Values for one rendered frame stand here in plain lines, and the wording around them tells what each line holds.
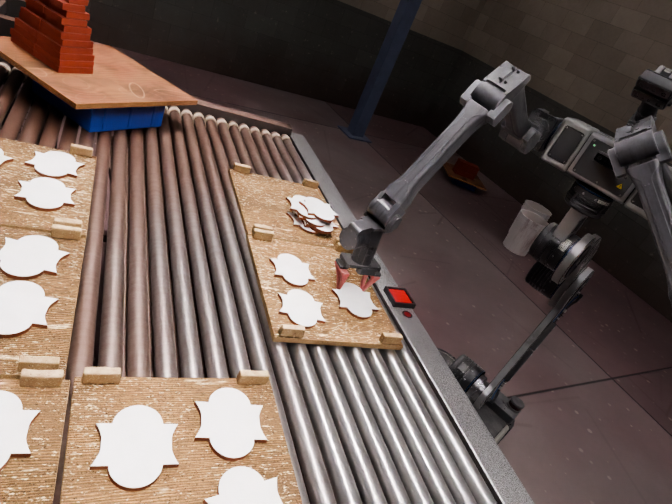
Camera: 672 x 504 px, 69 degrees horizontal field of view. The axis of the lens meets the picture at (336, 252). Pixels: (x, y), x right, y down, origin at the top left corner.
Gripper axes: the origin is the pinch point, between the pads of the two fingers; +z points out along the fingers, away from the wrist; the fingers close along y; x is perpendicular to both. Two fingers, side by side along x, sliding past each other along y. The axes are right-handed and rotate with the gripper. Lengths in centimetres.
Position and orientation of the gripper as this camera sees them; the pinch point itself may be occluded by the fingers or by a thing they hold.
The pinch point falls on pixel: (350, 288)
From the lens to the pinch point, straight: 136.0
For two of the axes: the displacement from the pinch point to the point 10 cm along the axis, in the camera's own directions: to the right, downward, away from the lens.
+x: 3.1, 5.0, -8.1
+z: -3.0, 8.6, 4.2
